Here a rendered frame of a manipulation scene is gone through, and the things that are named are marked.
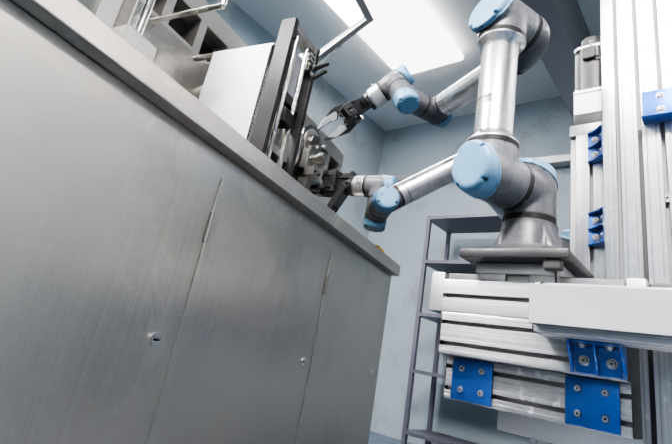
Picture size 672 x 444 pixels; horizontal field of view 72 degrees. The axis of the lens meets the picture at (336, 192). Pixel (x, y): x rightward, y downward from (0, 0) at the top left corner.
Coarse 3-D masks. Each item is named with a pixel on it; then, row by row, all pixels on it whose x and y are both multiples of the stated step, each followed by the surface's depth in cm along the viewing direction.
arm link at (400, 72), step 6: (402, 66) 151; (390, 72) 153; (396, 72) 151; (402, 72) 150; (408, 72) 150; (384, 78) 153; (390, 78) 151; (396, 78) 149; (408, 78) 150; (378, 84) 153; (384, 84) 152; (384, 90) 152
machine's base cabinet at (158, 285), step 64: (0, 0) 52; (0, 64) 52; (64, 64) 59; (0, 128) 52; (64, 128) 59; (128, 128) 67; (0, 192) 52; (64, 192) 59; (128, 192) 67; (192, 192) 79; (256, 192) 96; (0, 256) 52; (64, 256) 59; (128, 256) 68; (192, 256) 79; (256, 256) 96; (320, 256) 121; (0, 320) 52; (64, 320) 59; (128, 320) 68; (192, 320) 79; (256, 320) 96; (320, 320) 121; (384, 320) 165; (0, 384) 52; (64, 384) 59; (128, 384) 68; (192, 384) 80; (256, 384) 96; (320, 384) 121
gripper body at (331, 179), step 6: (324, 174) 165; (330, 174) 164; (336, 174) 163; (342, 174) 166; (348, 174) 165; (354, 174) 163; (324, 180) 165; (330, 180) 163; (336, 180) 163; (342, 180) 164; (348, 180) 160; (330, 186) 162; (336, 186) 163; (348, 186) 159; (324, 192) 165; (330, 192) 163; (348, 192) 160
